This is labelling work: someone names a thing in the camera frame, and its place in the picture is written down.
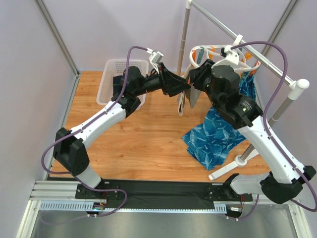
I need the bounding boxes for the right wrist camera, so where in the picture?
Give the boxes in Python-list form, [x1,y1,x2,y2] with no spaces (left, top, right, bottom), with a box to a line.
[214,45,250,73]

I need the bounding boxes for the white round clip hanger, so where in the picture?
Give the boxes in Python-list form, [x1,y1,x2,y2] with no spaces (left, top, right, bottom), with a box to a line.
[185,35,261,76]

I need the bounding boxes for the dark navy sock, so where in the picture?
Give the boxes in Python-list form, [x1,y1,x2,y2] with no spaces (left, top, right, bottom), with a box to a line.
[113,75,124,96]

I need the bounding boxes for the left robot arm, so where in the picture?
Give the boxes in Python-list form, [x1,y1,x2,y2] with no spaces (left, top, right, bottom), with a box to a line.
[53,63,190,196]

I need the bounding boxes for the black base mat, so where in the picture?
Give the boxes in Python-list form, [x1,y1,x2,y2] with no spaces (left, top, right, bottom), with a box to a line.
[47,176,278,209]

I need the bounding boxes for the cream beige sock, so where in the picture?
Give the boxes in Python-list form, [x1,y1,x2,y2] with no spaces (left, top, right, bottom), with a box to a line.
[177,91,186,116]

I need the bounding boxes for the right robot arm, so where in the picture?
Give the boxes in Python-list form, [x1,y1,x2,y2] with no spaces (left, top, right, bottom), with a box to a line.
[187,59,316,204]

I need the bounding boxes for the aluminium rail frame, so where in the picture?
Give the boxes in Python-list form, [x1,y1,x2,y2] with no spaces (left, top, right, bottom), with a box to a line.
[17,178,312,238]

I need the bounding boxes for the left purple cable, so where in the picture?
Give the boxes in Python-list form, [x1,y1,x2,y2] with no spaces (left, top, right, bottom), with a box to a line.
[39,46,156,225]

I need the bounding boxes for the metal drying rack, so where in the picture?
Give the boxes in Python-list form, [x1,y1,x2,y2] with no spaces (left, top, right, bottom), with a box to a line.
[177,0,310,181]

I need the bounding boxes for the white plastic basket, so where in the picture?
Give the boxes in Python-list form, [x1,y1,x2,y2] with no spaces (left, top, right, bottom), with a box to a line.
[96,59,149,106]

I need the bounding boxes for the grey sock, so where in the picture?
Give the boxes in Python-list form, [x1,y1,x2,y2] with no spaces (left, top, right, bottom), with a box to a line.
[185,87,202,108]

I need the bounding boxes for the blue patterned cloth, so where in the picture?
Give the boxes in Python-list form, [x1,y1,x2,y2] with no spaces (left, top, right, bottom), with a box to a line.
[182,74,257,172]

